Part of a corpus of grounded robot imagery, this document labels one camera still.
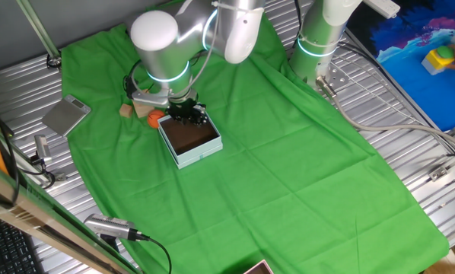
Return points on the small silver camera on mount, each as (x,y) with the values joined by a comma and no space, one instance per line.
(43,148)

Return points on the orange mini basketball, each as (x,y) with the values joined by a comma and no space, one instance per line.
(154,120)

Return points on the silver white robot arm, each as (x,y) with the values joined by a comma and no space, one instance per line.
(163,45)

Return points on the small wooden cube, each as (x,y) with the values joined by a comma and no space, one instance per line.
(126,110)

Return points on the pale blue gift box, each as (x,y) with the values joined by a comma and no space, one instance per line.
(199,152)

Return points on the green button yellow box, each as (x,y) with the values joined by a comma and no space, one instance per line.
(436,61)

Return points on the white power strip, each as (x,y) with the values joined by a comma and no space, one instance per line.
(381,7)

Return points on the pink box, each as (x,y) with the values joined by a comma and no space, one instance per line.
(258,268)

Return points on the blue mat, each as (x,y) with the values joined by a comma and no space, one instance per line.
(421,99)

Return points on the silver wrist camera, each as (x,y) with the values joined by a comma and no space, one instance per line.
(149,98)

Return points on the wooden frame beam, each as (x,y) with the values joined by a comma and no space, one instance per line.
(41,228)

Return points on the aluminium profile bar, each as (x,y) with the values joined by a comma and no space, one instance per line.
(450,163)

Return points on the pale metal rod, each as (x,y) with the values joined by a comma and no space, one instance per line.
(37,28)

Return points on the large wooden block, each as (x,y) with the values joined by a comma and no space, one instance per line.
(142,110)

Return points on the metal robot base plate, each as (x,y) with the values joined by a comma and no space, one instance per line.
(338,78)

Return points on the silver digital scale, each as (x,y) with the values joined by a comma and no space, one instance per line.
(65,116)

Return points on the black keyboard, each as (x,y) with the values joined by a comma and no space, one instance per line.
(7,247)

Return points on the ridged silver camera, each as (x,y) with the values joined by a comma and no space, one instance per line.
(109,226)

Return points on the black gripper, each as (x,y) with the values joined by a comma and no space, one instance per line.
(183,108)

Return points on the green cloth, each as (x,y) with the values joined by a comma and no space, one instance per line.
(288,190)

